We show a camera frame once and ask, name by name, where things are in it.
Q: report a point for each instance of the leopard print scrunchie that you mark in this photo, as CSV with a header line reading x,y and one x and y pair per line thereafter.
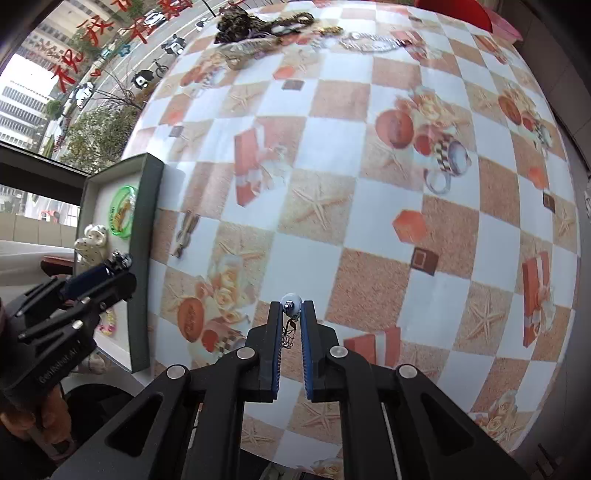
x,y
236,25

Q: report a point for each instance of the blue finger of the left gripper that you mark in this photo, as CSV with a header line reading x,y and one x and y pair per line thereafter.
x,y
75,287

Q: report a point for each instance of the brown braided headband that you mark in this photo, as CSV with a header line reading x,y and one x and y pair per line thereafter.
x,y
284,26

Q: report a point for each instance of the checkered patterned tablecloth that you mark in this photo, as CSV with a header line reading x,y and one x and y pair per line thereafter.
x,y
399,168

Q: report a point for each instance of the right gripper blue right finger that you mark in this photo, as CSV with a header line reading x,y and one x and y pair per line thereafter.
x,y
309,347

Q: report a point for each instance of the red plastic stool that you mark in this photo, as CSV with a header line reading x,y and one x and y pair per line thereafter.
x,y
470,11

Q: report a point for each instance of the green translucent bangle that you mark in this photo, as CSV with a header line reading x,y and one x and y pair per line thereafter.
x,y
121,211

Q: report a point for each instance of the silver bear charm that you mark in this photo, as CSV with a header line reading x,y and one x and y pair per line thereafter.
x,y
120,261

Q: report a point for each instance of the left operator hand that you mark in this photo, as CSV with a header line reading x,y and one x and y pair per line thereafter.
x,y
56,421

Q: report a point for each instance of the green-rimmed white tray box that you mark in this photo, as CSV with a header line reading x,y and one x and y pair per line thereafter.
x,y
128,344

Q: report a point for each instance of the white polka dot scrunchie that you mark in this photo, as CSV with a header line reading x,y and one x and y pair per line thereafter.
x,y
91,247

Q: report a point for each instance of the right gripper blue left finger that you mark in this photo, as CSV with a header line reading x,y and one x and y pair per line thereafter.
x,y
275,328

